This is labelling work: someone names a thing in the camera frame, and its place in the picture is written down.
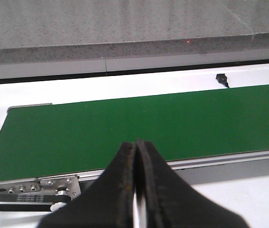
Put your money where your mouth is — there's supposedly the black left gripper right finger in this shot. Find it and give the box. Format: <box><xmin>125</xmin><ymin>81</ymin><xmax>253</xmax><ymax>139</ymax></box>
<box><xmin>135</xmin><ymin>140</ymin><xmax>249</xmax><ymax>228</ymax></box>

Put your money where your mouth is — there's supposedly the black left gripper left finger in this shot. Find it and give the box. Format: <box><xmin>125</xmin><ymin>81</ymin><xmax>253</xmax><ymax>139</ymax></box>
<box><xmin>38</xmin><ymin>142</ymin><xmax>136</xmax><ymax>228</ymax></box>

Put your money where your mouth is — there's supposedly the green conveyor belt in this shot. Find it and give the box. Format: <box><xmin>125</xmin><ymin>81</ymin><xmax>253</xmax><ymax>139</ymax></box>
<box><xmin>0</xmin><ymin>85</ymin><xmax>269</xmax><ymax>181</ymax></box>

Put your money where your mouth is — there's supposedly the black timing belt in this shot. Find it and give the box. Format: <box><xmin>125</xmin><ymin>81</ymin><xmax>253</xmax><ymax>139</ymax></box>
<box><xmin>0</xmin><ymin>194</ymin><xmax>71</xmax><ymax>212</ymax></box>

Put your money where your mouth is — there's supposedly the steel conveyor support bracket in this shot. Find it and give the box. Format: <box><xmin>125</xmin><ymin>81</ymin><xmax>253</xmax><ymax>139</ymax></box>
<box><xmin>39</xmin><ymin>174</ymin><xmax>81</xmax><ymax>199</ymax></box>

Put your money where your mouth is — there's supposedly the aluminium conveyor frame rail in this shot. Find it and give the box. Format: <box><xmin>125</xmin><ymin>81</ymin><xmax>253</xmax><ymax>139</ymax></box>
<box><xmin>77</xmin><ymin>147</ymin><xmax>269</xmax><ymax>182</ymax></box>

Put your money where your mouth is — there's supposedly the steel end bracket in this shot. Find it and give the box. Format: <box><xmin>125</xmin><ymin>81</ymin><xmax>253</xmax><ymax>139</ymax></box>
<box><xmin>0</xmin><ymin>178</ymin><xmax>41</xmax><ymax>194</ymax></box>

